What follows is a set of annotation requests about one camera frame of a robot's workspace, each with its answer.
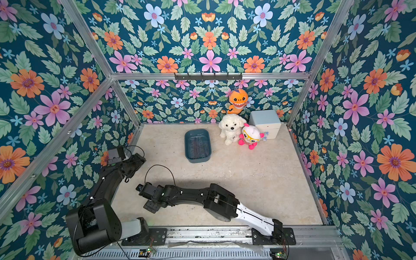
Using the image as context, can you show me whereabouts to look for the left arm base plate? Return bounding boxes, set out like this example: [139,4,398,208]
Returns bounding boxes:
[121,227,167,247]

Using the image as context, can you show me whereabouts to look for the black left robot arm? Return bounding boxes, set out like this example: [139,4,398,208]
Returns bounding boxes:
[65,153,150,257]

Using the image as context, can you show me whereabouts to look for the black hook rail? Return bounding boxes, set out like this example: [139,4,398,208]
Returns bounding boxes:
[174,73,243,81]

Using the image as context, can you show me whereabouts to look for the clear stencil ruler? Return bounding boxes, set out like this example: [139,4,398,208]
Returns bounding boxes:
[200,137,209,158]

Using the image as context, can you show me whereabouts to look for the pink white doll plush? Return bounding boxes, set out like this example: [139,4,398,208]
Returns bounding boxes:
[237,123,267,150]

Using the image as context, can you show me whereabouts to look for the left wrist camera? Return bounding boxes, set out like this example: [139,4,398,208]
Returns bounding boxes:
[107,146,126,165]

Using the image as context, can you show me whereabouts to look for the light blue small cabinet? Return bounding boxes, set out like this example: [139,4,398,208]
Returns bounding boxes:
[249,110,282,140]

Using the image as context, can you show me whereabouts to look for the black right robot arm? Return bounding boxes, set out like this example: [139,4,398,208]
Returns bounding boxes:
[136,182,283,244]

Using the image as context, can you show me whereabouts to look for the teal plastic storage box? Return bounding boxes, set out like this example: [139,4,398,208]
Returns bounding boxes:
[184,129,212,164]

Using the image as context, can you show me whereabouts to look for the white dog plush toy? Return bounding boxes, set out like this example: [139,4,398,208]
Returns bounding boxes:
[218,114,247,146]

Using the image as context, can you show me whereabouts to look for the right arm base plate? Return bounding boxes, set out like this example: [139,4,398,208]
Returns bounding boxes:
[251,227,297,246]

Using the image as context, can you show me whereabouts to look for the orange dinosaur plush toy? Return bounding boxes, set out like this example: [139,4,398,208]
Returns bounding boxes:
[227,89,248,114]

